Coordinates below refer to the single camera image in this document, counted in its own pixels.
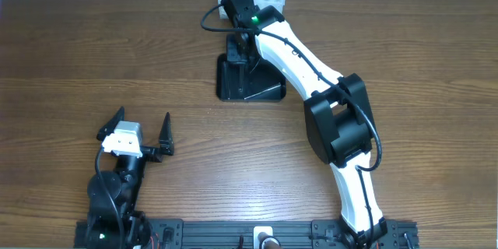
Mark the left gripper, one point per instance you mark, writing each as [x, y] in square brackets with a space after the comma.
[152, 153]

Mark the clear test tube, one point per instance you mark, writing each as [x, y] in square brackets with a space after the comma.
[264, 92]
[241, 81]

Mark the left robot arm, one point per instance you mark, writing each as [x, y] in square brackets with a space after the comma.
[113, 190]

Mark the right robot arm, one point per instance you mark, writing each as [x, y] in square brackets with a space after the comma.
[295, 58]

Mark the black tray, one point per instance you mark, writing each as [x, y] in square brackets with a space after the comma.
[268, 81]

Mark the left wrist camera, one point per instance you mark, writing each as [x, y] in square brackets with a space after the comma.
[122, 139]

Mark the mounting rail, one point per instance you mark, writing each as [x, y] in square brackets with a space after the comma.
[218, 233]

